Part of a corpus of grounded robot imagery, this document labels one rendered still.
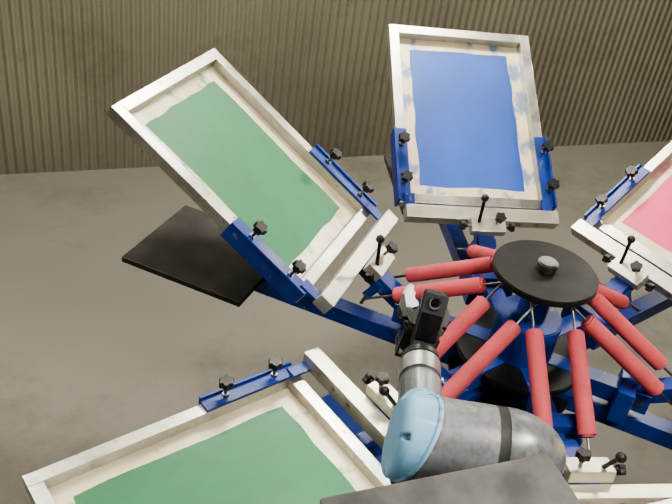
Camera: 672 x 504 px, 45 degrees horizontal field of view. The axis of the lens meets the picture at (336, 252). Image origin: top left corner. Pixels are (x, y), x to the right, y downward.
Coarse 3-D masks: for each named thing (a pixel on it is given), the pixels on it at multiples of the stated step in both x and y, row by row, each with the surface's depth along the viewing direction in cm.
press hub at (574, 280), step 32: (512, 256) 243; (544, 256) 239; (576, 256) 247; (512, 288) 230; (544, 288) 231; (576, 288) 233; (480, 320) 265; (544, 320) 247; (512, 352) 246; (512, 384) 242
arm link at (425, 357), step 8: (408, 352) 146; (416, 352) 145; (424, 352) 145; (400, 360) 147; (408, 360) 144; (416, 360) 143; (424, 360) 143; (432, 360) 144; (400, 368) 145; (440, 368) 145
